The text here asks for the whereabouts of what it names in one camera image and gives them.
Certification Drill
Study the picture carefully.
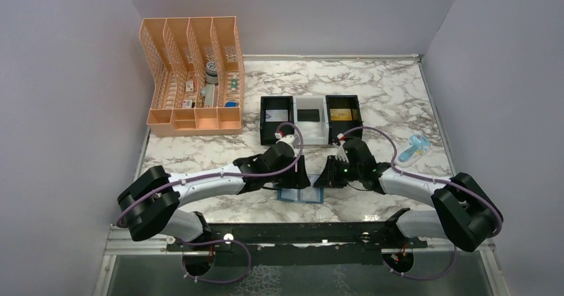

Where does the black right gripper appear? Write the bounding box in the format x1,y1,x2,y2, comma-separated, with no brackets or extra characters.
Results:
314,154,362,188

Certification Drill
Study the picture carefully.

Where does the blue card holder wallet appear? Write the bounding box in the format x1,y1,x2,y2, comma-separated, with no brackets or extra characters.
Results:
277,174,324,204

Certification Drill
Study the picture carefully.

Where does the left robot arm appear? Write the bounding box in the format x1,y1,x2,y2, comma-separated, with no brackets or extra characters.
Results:
115,139,310,250

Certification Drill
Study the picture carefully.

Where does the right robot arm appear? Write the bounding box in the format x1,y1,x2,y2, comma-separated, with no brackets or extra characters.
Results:
314,138,502,252

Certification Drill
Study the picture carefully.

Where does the silver card in left tray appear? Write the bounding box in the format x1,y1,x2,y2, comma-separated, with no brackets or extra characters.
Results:
264,109,289,122

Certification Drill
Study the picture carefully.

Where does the white middle card tray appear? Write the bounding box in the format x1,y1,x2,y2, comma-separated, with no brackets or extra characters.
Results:
293,95,329,146

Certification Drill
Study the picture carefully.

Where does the black left card tray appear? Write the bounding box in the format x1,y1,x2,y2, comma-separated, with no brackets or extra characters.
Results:
259,96,294,146

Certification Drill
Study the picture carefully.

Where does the black card in middle tray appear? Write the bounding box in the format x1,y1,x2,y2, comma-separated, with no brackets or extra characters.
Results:
297,109,321,122

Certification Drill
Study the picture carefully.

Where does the gold card in right tray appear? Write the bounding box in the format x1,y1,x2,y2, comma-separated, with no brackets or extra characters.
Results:
329,108,358,121

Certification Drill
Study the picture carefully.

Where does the light blue tape dispenser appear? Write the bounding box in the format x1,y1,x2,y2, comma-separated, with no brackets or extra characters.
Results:
395,134,432,168

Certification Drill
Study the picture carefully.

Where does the green white small bottle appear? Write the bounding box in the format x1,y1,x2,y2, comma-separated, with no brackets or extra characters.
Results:
231,76,238,92

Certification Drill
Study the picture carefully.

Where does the round tin in organizer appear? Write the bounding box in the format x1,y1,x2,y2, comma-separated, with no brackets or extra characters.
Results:
205,61,218,84

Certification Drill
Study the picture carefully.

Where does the white red labelled box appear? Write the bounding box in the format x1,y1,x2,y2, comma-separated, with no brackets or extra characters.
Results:
182,99,194,108

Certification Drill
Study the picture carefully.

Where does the orange plastic desk organizer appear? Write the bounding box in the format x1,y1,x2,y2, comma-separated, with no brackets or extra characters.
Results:
139,16,245,137

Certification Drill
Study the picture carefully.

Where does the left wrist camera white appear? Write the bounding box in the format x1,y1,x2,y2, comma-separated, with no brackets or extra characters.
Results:
275,131,299,149

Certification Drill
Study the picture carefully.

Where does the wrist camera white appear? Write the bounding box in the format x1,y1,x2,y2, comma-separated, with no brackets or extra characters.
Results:
335,140,349,163
275,131,299,149

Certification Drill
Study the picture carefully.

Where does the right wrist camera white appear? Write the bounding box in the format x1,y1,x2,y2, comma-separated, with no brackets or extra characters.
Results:
335,140,349,163

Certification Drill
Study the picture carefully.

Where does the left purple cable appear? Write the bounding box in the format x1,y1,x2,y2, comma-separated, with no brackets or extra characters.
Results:
115,122,305,285

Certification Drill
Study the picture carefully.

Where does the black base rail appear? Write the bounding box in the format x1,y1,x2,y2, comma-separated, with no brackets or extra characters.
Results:
167,221,428,256

